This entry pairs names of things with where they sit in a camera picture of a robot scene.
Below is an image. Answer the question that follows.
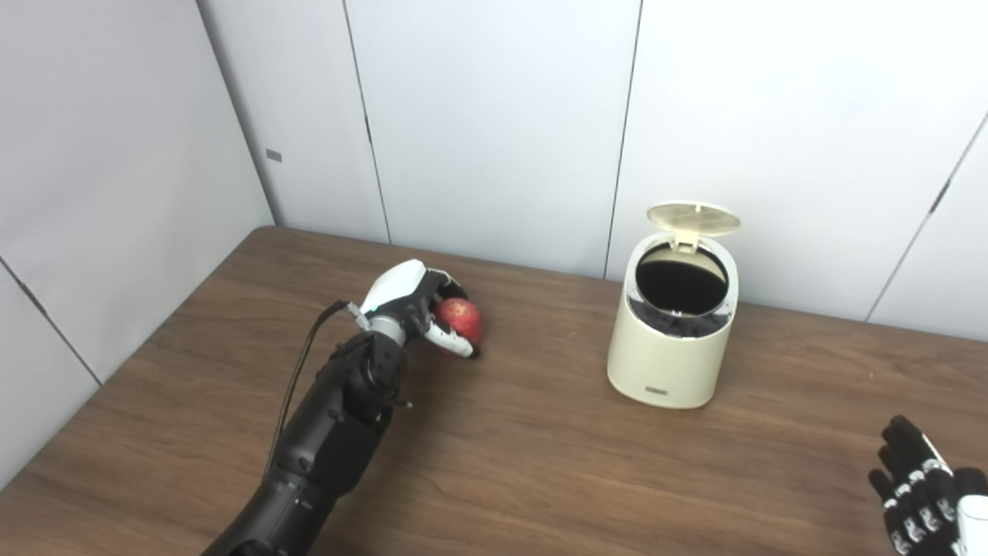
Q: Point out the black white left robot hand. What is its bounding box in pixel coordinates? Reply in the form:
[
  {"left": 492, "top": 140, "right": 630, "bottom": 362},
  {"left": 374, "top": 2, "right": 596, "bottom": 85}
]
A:
[{"left": 360, "top": 259, "right": 483, "bottom": 360}]

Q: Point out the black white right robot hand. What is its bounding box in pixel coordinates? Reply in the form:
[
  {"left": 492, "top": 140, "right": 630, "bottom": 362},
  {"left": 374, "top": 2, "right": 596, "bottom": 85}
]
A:
[{"left": 868, "top": 415, "right": 988, "bottom": 556}]

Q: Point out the red apple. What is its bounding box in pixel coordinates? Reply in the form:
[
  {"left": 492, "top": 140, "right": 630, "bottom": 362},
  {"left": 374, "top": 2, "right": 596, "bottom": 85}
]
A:
[{"left": 434, "top": 298, "right": 484, "bottom": 346}]

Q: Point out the cream-colored round bin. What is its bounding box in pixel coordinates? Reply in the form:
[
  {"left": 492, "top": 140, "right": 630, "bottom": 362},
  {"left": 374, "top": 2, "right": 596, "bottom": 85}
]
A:
[{"left": 607, "top": 202, "right": 742, "bottom": 410}]

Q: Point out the cream round bin lid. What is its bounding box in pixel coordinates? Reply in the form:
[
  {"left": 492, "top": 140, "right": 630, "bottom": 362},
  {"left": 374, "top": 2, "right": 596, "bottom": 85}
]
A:
[{"left": 647, "top": 202, "right": 742, "bottom": 252}]

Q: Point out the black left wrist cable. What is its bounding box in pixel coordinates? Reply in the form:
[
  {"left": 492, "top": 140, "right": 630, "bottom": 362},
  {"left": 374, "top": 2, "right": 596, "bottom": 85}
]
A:
[{"left": 265, "top": 300, "right": 365, "bottom": 473}]

